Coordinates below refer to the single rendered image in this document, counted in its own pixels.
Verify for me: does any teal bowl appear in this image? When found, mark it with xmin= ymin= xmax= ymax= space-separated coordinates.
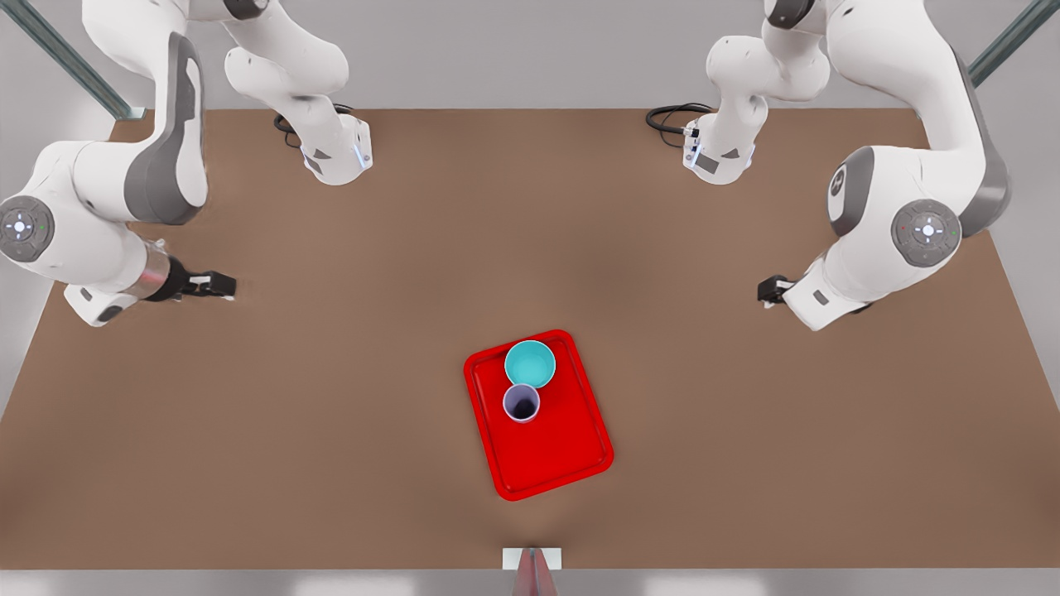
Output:
xmin=504 ymin=340 xmax=557 ymax=390

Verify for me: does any silver frame post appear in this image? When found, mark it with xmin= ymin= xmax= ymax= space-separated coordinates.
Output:
xmin=0 ymin=0 xmax=147 ymax=122
xmin=966 ymin=0 xmax=1060 ymax=89
xmin=502 ymin=546 xmax=563 ymax=596

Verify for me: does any pale lilac cup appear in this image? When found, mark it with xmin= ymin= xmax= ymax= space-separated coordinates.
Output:
xmin=503 ymin=383 xmax=542 ymax=425

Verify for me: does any red plastic tray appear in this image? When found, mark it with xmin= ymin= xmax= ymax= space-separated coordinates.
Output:
xmin=463 ymin=329 xmax=615 ymax=502

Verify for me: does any black cable loop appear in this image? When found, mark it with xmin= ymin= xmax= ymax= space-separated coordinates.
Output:
xmin=273 ymin=103 xmax=357 ymax=151
xmin=645 ymin=103 xmax=718 ymax=151

